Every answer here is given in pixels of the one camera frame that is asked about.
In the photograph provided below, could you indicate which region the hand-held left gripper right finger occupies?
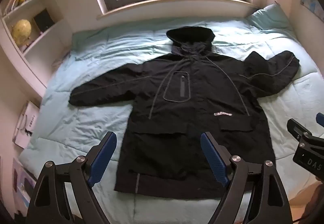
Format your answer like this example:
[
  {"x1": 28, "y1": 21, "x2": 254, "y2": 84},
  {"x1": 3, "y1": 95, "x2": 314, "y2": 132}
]
[{"x1": 200, "y1": 132, "x2": 290, "y2": 224}]

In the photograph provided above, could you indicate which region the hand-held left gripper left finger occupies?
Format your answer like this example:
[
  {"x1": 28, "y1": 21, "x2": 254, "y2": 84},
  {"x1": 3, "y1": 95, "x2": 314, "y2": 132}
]
[{"x1": 30, "y1": 131, "x2": 117, "y2": 224}]

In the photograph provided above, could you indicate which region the black hooded jacket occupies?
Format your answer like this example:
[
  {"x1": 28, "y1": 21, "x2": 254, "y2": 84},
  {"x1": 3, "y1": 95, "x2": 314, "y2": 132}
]
[{"x1": 69, "y1": 26, "x2": 300, "y2": 200}]

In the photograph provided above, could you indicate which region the stack of flat boxes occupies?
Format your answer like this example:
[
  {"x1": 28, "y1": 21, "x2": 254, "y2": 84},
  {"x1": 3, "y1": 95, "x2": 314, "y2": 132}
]
[{"x1": 11, "y1": 158, "x2": 37, "y2": 205}]

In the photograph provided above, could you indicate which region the white paper bag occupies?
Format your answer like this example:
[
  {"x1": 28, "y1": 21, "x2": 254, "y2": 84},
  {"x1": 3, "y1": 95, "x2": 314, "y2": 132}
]
[{"x1": 13, "y1": 101, "x2": 40, "y2": 150}]

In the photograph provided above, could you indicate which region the light blue pillow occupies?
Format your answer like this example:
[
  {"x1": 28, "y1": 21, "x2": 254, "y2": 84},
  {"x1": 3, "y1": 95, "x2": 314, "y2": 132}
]
[{"x1": 246, "y1": 3, "x2": 292, "y2": 32}]

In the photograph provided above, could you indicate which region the light blue quilted blanket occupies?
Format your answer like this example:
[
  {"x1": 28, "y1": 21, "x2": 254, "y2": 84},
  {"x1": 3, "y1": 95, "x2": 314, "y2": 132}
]
[{"x1": 19, "y1": 18, "x2": 322, "y2": 224}]

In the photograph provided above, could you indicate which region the white bookshelf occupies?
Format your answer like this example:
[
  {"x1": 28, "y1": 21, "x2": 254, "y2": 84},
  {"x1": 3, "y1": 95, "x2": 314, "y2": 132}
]
[{"x1": 0, "y1": 0, "x2": 67, "y2": 99}]

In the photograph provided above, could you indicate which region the black speaker box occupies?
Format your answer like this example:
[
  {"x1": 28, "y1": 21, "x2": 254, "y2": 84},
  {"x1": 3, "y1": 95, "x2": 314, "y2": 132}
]
[{"x1": 33, "y1": 9, "x2": 55, "y2": 34}]

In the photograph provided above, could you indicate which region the yellow globe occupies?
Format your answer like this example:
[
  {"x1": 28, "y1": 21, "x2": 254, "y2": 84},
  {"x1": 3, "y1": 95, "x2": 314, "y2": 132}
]
[{"x1": 11, "y1": 19, "x2": 32, "y2": 47}]

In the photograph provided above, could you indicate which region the white window sill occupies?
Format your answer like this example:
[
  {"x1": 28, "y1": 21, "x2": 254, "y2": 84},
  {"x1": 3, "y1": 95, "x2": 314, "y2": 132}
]
[{"x1": 96, "y1": 0, "x2": 259, "y2": 21}]

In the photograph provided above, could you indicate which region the wall map poster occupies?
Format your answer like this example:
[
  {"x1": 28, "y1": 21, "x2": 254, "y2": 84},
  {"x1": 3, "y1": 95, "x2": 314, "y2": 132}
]
[{"x1": 300, "y1": 0, "x2": 324, "y2": 25}]

